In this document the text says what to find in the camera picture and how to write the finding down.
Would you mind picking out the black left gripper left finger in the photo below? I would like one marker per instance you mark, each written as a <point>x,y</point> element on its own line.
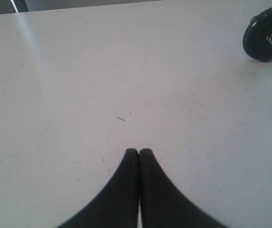
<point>117,205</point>

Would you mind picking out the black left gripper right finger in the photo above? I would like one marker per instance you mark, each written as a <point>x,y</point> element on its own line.
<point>162,204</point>

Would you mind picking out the black weight plate end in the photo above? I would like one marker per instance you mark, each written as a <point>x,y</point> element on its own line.
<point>255,43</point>

